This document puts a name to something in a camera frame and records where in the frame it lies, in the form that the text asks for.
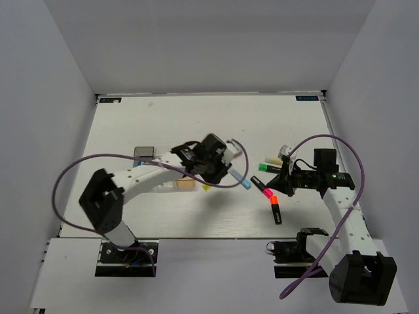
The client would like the pink highlighter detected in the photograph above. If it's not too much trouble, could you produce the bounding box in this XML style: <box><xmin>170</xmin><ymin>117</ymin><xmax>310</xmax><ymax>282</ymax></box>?
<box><xmin>250</xmin><ymin>176</ymin><xmax>274</xmax><ymax>199</ymax></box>

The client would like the cream highlighter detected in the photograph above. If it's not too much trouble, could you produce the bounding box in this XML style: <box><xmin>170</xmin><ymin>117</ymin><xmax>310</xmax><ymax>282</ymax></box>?
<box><xmin>264</xmin><ymin>156</ymin><xmax>283</xmax><ymax>166</ymax></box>

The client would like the light blue marker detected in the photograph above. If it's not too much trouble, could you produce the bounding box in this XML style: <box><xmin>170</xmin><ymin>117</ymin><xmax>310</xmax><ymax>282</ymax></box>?
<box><xmin>228</xmin><ymin>167</ymin><xmax>251</xmax><ymax>190</ymax></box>

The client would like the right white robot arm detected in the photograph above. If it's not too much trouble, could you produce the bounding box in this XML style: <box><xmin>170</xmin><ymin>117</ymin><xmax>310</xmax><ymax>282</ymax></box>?
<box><xmin>266</xmin><ymin>146</ymin><xmax>397</xmax><ymax>306</ymax></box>

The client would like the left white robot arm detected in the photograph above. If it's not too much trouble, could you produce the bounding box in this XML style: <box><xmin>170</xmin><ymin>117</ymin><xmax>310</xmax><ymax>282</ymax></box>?
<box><xmin>79</xmin><ymin>133</ymin><xmax>243</xmax><ymax>261</ymax></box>

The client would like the orange highlighter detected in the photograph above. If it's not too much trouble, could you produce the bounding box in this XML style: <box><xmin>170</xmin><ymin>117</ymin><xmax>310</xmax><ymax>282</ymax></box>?
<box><xmin>270</xmin><ymin>195</ymin><xmax>282</xmax><ymax>225</ymax></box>

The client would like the green highlighter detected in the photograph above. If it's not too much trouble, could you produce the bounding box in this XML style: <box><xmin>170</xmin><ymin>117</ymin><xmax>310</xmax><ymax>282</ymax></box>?
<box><xmin>258</xmin><ymin>164</ymin><xmax>282</xmax><ymax>173</ymax></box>

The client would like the tan plastic container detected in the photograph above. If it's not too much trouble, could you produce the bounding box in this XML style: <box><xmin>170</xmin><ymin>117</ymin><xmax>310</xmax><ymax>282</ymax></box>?
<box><xmin>175</xmin><ymin>177</ymin><xmax>196</xmax><ymax>191</ymax></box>

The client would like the clear plastic container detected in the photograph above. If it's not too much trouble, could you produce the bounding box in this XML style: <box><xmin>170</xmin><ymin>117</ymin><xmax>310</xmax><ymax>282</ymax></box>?
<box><xmin>152</xmin><ymin>181</ymin><xmax>177</xmax><ymax>193</ymax></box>

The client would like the dark grey plastic container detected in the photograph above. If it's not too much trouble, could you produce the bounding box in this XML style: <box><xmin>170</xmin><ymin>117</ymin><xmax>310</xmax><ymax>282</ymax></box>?
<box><xmin>134</xmin><ymin>146</ymin><xmax>155</xmax><ymax>167</ymax></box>

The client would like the right blue corner label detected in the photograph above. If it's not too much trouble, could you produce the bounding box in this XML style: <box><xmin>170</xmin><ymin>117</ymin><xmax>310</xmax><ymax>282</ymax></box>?
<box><xmin>295</xmin><ymin>95</ymin><xmax>319</xmax><ymax>101</ymax></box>

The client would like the blue corner label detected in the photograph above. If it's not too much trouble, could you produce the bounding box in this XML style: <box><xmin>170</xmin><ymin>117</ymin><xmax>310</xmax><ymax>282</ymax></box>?
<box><xmin>295</xmin><ymin>95</ymin><xmax>319</xmax><ymax>101</ymax></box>
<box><xmin>99</xmin><ymin>97</ymin><xmax>122</xmax><ymax>103</ymax></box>

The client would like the left blue corner label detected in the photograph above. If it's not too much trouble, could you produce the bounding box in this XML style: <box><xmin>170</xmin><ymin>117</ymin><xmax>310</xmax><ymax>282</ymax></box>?
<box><xmin>99</xmin><ymin>97</ymin><xmax>122</xmax><ymax>103</ymax></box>

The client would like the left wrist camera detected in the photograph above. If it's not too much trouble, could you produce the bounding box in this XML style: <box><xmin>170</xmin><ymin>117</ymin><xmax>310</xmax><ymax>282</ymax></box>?
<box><xmin>221</xmin><ymin>139</ymin><xmax>243</xmax><ymax>165</ymax></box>

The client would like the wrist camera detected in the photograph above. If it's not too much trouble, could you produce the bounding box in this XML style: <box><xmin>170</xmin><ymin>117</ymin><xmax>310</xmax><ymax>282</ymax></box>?
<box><xmin>221</xmin><ymin>139</ymin><xmax>243</xmax><ymax>165</ymax></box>
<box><xmin>278</xmin><ymin>145</ymin><xmax>293</xmax><ymax>160</ymax></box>

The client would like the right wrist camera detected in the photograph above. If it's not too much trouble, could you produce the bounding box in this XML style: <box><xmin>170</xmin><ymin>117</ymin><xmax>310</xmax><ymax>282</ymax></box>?
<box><xmin>278</xmin><ymin>145</ymin><xmax>293</xmax><ymax>160</ymax></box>

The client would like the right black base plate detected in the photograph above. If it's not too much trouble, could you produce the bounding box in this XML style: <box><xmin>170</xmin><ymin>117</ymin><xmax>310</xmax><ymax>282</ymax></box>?
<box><xmin>266</xmin><ymin>241</ymin><xmax>315</xmax><ymax>279</ymax></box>

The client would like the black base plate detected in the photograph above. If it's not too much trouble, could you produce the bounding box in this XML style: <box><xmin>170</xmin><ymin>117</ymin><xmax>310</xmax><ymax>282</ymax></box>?
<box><xmin>266</xmin><ymin>241</ymin><xmax>315</xmax><ymax>279</ymax></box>
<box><xmin>95</xmin><ymin>241</ymin><xmax>159</xmax><ymax>278</ymax></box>

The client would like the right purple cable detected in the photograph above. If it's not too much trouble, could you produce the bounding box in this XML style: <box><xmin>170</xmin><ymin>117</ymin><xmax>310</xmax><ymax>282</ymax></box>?
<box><xmin>278</xmin><ymin>133</ymin><xmax>365</xmax><ymax>300</ymax></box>

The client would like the purple cable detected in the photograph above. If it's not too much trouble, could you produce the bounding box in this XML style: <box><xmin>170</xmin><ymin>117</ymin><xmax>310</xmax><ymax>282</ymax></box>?
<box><xmin>52</xmin><ymin>139</ymin><xmax>249</xmax><ymax>275</ymax></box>
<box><xmin>278</xmin><ymin>133</ymin><xmax>365</xmax><ymax>300</ymax></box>

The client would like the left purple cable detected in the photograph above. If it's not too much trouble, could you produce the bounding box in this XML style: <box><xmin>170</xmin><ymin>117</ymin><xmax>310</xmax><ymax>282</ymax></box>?
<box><xmin>52</xmin><ymin>139</ymin><xmax>249</xmax><ymax>275</ymax></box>

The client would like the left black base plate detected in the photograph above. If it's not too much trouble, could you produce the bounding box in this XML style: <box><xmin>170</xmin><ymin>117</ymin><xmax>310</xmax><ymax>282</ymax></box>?
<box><xmin>95</xmin><ymin>241</ymin><xmax>159</xmax><ymax>278</ymax></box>

